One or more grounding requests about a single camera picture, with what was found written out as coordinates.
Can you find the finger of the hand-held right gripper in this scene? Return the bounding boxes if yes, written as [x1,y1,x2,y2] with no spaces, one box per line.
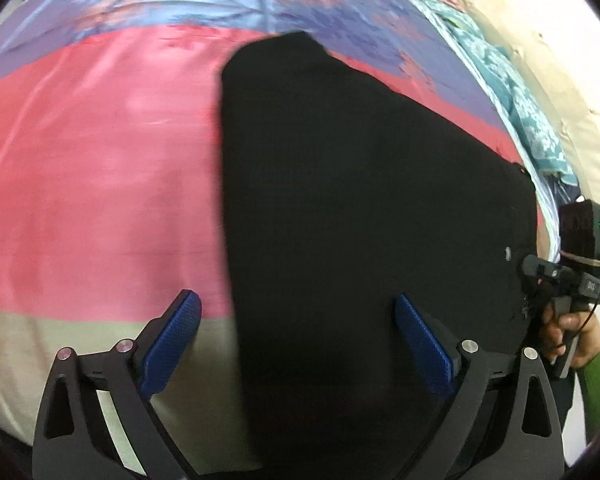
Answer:
[521,254,561,282]

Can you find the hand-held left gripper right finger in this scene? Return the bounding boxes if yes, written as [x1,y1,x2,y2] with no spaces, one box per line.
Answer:
[394,293,565,480]

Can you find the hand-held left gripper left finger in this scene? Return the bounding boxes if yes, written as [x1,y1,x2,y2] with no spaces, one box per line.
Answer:
[31,289,202,480]

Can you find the black pants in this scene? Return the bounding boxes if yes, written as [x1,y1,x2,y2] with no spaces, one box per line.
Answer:
[219,31,540,480]

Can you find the person's right hand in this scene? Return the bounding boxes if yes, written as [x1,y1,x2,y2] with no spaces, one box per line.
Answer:
[540,304,600,368]

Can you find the teal floral quilt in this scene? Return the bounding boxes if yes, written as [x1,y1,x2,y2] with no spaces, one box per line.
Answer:
[375,0,581,196]

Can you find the printed satin blanket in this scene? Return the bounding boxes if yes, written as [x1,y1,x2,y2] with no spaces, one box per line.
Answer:
[0,0,556,476]

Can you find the cream headboard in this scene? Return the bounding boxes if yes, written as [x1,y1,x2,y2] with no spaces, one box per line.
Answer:
[442,0,600,207]

